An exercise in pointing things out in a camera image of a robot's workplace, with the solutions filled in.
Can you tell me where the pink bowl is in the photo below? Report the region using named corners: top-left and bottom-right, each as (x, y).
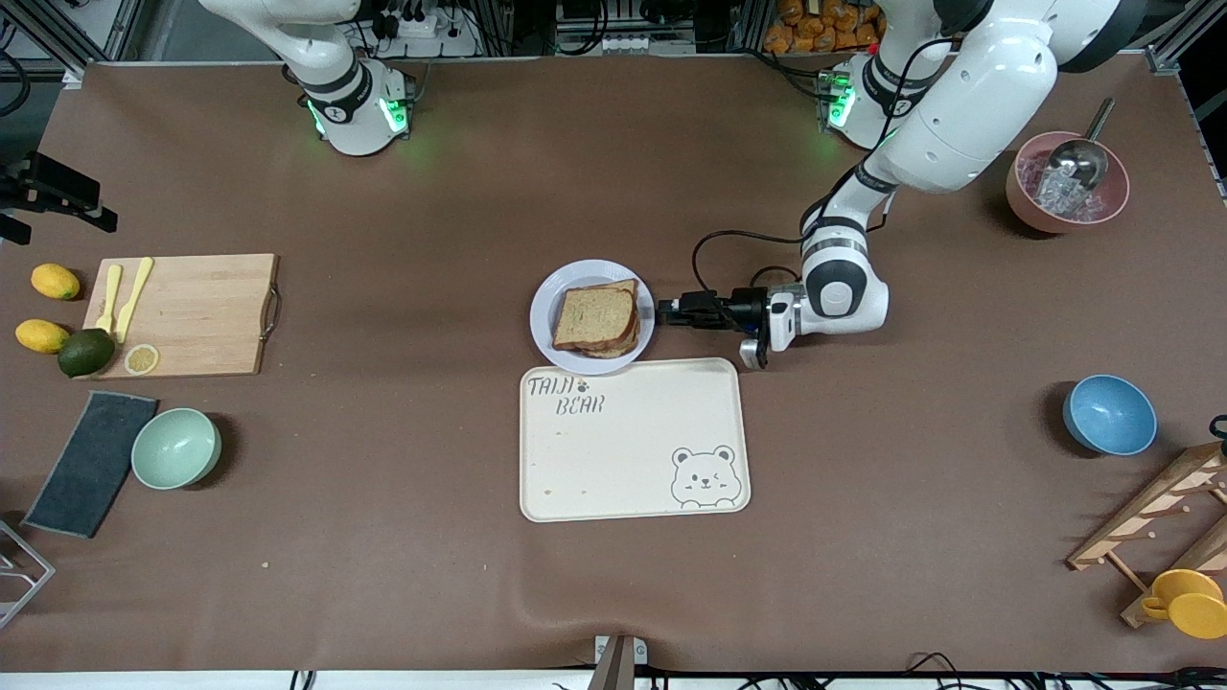
top-left (1005, 131), bottom-right (1130, 235)

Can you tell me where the clear ice cubes pile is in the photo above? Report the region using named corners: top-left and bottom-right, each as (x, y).
top-left (1028, 161), bottom-right (1105, 221)

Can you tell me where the blue bowl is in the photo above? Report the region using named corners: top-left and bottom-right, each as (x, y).
top-left (1062, 374), bottom-right (1158, 457)

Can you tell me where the green avocado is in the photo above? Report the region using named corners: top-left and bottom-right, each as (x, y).
top-left (58, 328), bottom-right (117, 379)

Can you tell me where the yellow lemon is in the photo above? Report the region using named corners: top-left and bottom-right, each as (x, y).
top-left (14, 319), bottom-right (72, 355)
top-left (31, 264), bottom-right (81, 301)

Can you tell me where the white round plate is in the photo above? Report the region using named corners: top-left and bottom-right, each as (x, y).
top-left (529, 259), bottom-right (658, 377)

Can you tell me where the yellow plastic fork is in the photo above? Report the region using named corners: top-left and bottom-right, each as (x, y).
top-left (95, 264), bottom-right (124, 334)

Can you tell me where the cream tray with bear print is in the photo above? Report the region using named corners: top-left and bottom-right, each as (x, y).
top-left (519, 356), bottom-right (752, 524)

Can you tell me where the light green bowl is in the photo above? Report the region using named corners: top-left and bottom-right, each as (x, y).
top-left (130, 407), bottom-right (223, 492)

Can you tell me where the metal wire rack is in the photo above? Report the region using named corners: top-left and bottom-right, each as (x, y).
top-left (0, 520), bottom-right (56, 631)

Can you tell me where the brown bread sandwich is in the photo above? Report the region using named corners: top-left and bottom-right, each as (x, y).
top-left (552, 278), bottom-right (641, 357)

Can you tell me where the wooden peg drying rack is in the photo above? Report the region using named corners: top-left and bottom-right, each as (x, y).
top-left (1067, 441), bottom-right (1227, 631)

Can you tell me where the metal scoop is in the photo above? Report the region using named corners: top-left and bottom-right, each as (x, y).
top-left (1047, 96), bottom-right (1118, 191)

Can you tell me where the bread slice with filling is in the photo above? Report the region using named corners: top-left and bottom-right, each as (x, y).
top-left (575, 326), bottom-right (642, 361)

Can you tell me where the orange snack pile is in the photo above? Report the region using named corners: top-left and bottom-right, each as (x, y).
top-left (764, 0), bottom-right (885, 54)

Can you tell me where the yellow plastic knife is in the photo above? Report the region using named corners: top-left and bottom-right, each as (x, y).
top-left (115, 257), bottom-right (154, 344)

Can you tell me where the dark grey cloth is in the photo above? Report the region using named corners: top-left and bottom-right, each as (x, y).
top-left (21, 390), bottom-right (159, 540)

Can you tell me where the yellow mug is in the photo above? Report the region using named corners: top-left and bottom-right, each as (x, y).
top-left (1141, 568), bottom-right (1227, 641)

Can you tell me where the metal table edge bracket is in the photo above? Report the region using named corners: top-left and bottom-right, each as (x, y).
top-left (592, 634), bottom-right (649, 690)

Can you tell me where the wooden cutting board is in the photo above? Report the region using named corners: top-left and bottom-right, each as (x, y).
top-left (81, 253), bottom-right (284, 380)

